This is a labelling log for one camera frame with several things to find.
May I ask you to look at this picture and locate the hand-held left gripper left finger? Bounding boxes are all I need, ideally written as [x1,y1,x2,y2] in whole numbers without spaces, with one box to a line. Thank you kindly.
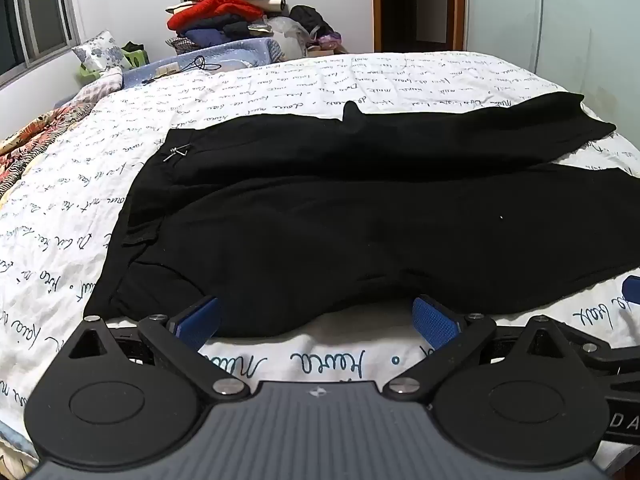
[67,296,251,401]

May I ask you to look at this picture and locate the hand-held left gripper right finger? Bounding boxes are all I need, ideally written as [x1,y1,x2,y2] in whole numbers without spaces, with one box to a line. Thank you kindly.
[382,294,568,401]

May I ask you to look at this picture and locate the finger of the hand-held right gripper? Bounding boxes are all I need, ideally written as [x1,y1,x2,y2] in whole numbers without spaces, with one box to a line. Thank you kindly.
[621,274,640,307]
[552,321,640,380]

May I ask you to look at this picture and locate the black pants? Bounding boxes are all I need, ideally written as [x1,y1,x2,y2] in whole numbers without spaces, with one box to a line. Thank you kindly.
[85,91,640,338]

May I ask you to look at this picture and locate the colourful floral quilt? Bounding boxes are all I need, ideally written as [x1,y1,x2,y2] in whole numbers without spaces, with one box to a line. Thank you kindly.
[0,67,123,202]

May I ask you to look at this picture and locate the white script-printed bed sheet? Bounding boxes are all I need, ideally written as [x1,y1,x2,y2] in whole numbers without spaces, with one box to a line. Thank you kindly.
[0,51,640,471]

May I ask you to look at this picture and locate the light blue quilted blanket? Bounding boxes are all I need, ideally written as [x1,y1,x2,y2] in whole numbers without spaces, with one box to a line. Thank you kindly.
[122,37,287,88]

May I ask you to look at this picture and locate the frosted glass wardrobe door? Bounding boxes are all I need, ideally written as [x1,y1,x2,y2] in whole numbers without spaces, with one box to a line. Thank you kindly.
[462,0,640,111]

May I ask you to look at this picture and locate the floral pillow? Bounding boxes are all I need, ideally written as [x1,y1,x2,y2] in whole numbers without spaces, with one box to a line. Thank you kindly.
[71,30,132,75]

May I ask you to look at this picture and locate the clear plastic bag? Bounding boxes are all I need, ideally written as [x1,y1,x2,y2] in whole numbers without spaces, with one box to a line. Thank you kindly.
[269,16,312,58]

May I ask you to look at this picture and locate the purple cloth item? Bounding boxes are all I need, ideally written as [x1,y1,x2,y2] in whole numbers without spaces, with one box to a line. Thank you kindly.
[311,31,344,54]

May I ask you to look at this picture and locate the pile of folded clothes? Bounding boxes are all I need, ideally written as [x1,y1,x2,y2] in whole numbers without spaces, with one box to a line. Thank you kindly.
[166,0,288,53]

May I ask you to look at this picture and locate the black bag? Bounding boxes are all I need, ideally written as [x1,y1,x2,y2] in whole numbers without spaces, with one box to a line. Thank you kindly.
[289,5,335,43]

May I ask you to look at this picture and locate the sliding window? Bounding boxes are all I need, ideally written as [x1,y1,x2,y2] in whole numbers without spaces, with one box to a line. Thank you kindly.
[0,0,77,91]

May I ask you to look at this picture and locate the thin black cord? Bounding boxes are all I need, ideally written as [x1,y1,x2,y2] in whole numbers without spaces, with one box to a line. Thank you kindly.
[142,55,222,86]

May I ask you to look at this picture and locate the wooden door frame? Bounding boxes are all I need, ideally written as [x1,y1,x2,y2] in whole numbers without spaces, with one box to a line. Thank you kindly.
[372,0,468,54]

